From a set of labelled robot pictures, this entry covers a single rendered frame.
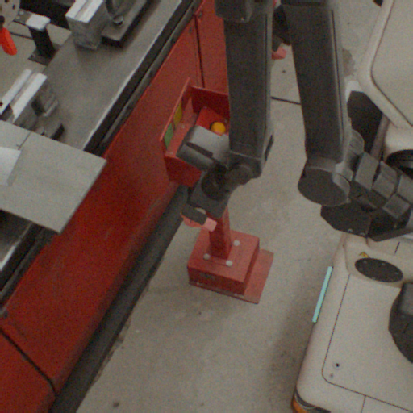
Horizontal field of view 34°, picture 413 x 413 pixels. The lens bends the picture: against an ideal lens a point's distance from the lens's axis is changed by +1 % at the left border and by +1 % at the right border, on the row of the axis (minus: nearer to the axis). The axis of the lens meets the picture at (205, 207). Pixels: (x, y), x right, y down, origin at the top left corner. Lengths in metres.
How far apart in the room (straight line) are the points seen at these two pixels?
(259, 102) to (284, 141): 1.66
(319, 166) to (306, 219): 1.44
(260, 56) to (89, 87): 0.85
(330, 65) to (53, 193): 0.69
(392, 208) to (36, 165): 0.72
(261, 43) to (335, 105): 0.13
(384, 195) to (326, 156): 0.12
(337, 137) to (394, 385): 1.08
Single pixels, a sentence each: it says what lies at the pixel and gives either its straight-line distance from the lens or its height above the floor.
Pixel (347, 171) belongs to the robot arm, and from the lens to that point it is 1.03.
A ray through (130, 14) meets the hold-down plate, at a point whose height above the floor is 0.90.
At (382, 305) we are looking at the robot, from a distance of 2.01.
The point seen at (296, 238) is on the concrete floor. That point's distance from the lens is 2.39.
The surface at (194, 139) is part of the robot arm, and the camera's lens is 1.11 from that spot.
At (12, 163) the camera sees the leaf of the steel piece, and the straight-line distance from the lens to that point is 1.44.
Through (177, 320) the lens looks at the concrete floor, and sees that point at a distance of 2.28.
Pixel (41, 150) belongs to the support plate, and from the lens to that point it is 1.44.
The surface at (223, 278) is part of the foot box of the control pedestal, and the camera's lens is 2.21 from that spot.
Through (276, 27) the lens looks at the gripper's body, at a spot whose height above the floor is 1.08.
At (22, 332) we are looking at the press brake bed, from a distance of 1.67.
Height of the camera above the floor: 2.12
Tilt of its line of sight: 60 degrees down
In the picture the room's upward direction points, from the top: 9 degrees counter-clockwise
